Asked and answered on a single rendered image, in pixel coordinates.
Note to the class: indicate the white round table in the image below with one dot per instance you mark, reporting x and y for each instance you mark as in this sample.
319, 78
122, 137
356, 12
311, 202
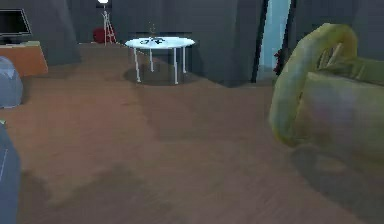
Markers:
160, 42

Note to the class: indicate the black object on table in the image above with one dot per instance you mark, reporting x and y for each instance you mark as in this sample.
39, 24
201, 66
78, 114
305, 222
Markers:
152, 41

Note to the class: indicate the red flower plant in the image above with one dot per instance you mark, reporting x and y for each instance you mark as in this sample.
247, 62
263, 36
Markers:
278, 61

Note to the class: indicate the tall black framed window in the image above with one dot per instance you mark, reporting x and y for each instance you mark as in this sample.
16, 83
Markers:
273, 36

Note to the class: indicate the white tripod floor lamp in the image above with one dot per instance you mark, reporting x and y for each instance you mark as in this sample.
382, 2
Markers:
107, 26

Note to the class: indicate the red round bin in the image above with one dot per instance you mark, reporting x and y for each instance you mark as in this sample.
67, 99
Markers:
98, 35

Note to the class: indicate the olive green armchair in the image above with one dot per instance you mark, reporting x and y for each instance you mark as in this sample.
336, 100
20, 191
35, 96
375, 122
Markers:
336, 103

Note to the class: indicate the orange television cabinet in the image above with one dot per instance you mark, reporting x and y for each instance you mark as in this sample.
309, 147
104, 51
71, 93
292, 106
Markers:
22, 59

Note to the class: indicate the grey blue pouf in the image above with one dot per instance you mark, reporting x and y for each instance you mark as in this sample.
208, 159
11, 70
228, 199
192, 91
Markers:
9, 85

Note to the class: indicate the black television set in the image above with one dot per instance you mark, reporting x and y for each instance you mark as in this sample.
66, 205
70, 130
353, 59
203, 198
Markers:
12, 23

